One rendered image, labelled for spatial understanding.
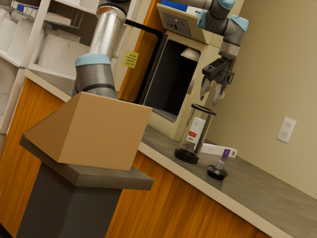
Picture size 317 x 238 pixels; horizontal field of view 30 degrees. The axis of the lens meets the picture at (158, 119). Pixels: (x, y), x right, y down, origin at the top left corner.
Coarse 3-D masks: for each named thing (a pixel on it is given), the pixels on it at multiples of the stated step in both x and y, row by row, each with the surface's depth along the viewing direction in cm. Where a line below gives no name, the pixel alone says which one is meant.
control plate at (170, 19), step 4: (164, 16) 283; (168, 16) 280; (172, 16) 277; (168, 20) 282; (172, 20) 279; (180, 20) 274; (184, 20) 271; (172, 24) 282; (176, 24) 278; (180, 24) 276; (184, 24) 272; (172, 28) 284; (180, 28) 278; (184, 28) 275; (188, 28) 272; (180, 32) 280; (184, 32) 277; (188, 32) 274
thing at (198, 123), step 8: (192, 104) 237; (192, 112) 237; (200, 112) 235; (216, 112) 237; (192, 120) 236; (200, 120) 235; (208, 120) 236; (184, 128) 240; (192, 128) 236; (200, 128) 236; (208, 128) 238; (184, 136) 238; (192, 136) 236; (200, 136) 237; (184, 144) 237; (192, 144) 237; (200, 144) 238; (184, 152) 237; (192, 152) 237
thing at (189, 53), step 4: (188, 48) 284; (192, 48) 282; (184, 52) 283; (188, 52) 281; (192, 52) 280; (196, 52) 280; (200, 52) 280; (184, 56) 282; (188, 56) 280; (192, 56) 279; (196, 56) 279; (196, 60) 279
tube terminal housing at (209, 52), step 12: (240, 0) 271; (168, 36) 291; (180, 36) 284; (216, 36) 270; (204, 48) 271; (216, 48) 272; (204, 60) 271; (192, 96) 274; (204, 96) 278; (156, 120) 287; (168, 120) 281; (180, 120) 275; (168, 132) 279; (180, 132) 277
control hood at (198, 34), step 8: (160, 8) 282; (168, 8) 277; (160, 16) 286; (176, 16) 274; (184, 16) 269; (192, 16) 264; (192, 24) 267; (176, 32) 283; (192, 32) 271; (200, 32) 265; (208, 32) 266; (200, 40) 269; (208, 40) 268
